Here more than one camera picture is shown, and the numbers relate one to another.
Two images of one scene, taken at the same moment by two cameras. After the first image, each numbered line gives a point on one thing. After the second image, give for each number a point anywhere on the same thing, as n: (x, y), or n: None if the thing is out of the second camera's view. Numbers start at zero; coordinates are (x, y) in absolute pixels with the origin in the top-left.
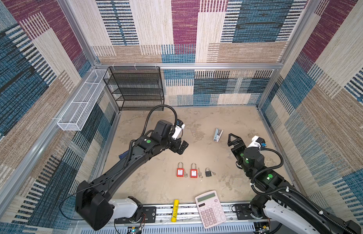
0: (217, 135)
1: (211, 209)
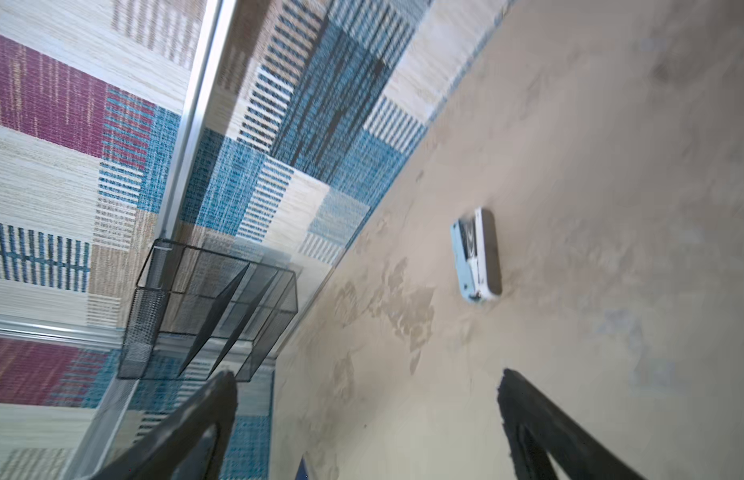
0: (477, 257)
1: None
